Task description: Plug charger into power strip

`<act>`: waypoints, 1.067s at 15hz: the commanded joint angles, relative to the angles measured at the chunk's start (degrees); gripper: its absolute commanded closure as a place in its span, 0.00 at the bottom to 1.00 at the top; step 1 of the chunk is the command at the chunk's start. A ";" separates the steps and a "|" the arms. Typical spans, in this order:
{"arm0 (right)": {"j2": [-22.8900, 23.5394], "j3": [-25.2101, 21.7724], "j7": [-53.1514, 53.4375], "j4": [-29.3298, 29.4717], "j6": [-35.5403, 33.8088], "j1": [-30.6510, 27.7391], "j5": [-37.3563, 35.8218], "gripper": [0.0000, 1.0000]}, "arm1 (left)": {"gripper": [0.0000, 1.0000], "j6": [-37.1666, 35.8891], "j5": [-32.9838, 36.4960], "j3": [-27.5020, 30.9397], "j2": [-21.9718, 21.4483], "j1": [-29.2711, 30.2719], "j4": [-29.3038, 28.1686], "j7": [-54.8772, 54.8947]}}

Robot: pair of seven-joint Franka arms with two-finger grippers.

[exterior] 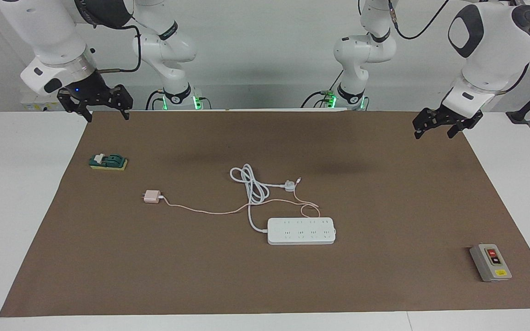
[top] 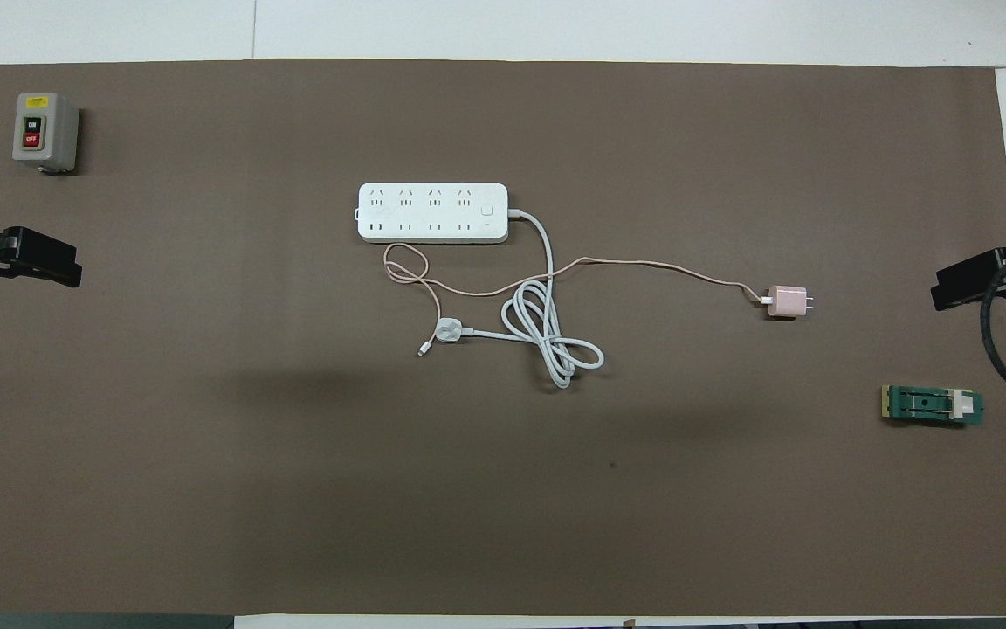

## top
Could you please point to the pink charger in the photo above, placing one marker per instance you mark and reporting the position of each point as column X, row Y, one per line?
column 787, row 302

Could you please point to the white power strip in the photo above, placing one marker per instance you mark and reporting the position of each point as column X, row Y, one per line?
column 433, row 214

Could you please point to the brown table mat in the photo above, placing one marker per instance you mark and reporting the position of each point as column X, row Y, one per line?
column 503, row 489

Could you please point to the green knife switch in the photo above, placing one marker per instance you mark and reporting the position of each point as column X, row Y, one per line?
column 926, row 405

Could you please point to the grey on/off switch box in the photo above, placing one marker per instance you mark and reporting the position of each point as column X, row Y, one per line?
column 44, row 131

